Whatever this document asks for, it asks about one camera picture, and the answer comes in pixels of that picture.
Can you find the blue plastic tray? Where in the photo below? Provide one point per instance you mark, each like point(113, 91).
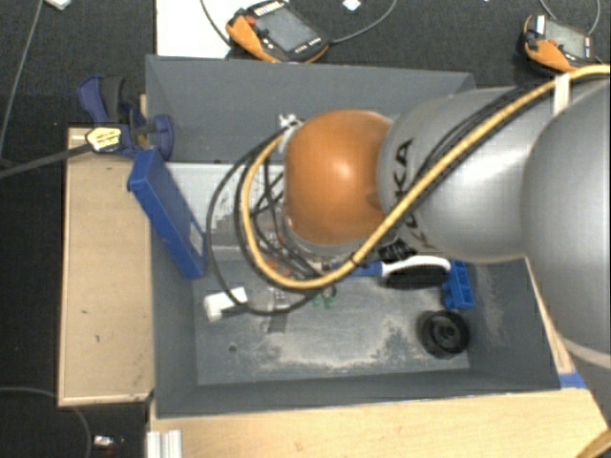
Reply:
point(167, 213)

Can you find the blue toy brick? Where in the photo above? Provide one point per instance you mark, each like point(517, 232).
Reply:
point(460, 286)

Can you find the white rectangular block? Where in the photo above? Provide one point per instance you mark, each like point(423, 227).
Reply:
point(218, 303)

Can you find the blue and white brush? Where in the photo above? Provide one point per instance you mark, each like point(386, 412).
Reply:
point(415, 275)

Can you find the grey metal bin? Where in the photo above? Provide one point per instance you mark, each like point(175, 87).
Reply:
point(343, 341)

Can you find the pale wood board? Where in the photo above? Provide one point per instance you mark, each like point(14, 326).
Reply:
point(107, 279)

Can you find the black cylinder on white bracket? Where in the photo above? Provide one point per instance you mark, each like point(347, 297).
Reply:
point(392, 252)

